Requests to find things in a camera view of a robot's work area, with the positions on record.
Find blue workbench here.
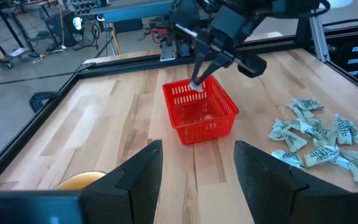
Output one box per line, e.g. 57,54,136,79
90,0,175,24

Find red power tool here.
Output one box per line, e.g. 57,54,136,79
150,27,170,45

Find red slotted plastic basket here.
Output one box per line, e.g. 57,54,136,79
162,75,240,146

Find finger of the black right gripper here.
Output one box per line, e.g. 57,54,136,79
196,53,233,86
190,39,213,85

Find packets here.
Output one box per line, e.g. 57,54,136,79
287,97,325,113

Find white candy packet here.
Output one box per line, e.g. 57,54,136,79
299,119,337,142

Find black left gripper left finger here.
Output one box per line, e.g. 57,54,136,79
81,139,164,224

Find grey metal mounting plate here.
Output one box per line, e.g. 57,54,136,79
159,40,177,62

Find black cabinet with blue labels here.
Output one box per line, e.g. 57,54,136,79
321,6,358,83

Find black aluminium table frame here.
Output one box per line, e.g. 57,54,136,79
0,26,358,190

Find black computer tower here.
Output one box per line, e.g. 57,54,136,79
44,9,85,47

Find silver aluminium post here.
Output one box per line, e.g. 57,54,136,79
308,12,331,63

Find yellow extension cord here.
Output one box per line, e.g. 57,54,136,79
109,23,122,56

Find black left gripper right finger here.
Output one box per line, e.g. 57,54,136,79
234,140,351,224

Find orange translucent plastic cup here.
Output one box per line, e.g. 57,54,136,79
53,170,108,191

